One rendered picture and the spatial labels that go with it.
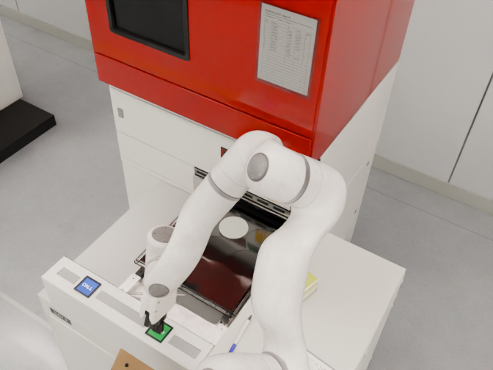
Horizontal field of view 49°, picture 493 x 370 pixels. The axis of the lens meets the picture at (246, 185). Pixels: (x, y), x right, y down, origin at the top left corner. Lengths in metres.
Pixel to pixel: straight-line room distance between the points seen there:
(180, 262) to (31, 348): 1.62
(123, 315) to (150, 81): 0.72
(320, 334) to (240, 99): 0.69
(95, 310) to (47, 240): 1.53
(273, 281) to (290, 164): 0.21
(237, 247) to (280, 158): 0.86
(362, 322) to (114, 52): 1.11
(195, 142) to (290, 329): 0.99
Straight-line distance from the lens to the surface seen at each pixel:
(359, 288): 1.67
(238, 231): 1.84
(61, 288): 1.69
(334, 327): 1.58
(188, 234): 1.22
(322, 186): 1.02
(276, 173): 0.95
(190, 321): 1.66
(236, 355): 1.01
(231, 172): 1.15
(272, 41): 1.41
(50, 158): 3.59
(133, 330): 1.57
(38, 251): 3.08
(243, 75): 1.52
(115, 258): 1.90
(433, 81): 3.10
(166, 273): 1.23
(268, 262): 1.00
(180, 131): 1.88
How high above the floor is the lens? 2.29
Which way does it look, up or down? 44 degrees down
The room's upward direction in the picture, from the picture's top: 3 degrees clockwise
